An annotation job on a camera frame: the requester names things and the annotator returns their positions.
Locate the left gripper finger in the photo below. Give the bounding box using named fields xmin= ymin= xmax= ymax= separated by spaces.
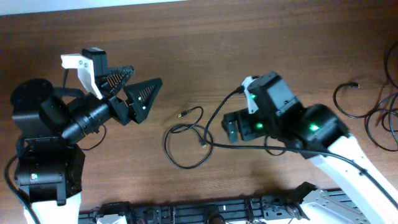
xmin=123 ymin=78 xmax=163 ymax=124
xmin=99 ymin=65 xmax=135 ymax=96

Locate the black usb cable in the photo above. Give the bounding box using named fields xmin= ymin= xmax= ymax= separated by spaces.
xmin=332 ymin=82 xmax=374 ymax=119
xmin=163 ymin=106 xmax=215 ymax=170

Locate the black cable bundle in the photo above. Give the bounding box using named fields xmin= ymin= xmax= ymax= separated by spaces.
xmin=363 ymin=40 xmax=398 ymax=153

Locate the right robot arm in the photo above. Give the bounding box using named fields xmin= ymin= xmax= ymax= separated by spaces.
xmin=221 ymin=72 xmax=397 ymax=223

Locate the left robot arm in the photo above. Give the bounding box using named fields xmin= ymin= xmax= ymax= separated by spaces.
xmin=4 ymin=66 xmax=162 ymax=223

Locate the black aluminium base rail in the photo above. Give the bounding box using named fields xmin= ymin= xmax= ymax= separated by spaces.
xmin=77 ymin=186 xmax=368 ymax=224

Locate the left camera black cable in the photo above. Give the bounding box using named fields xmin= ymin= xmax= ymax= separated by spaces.
xmin=3 ymin=68 xmax=71 ymax=224

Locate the camera black cable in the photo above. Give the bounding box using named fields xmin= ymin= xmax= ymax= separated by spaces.
xmin=203 ymin=85 xmax=398 ymax=209
xmin=3 ymin=68 xmax=71 ymax=224

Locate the right camera black cable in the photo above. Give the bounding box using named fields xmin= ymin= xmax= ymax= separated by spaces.
xmin=203 ymin=85 xmax=398 ymax=209

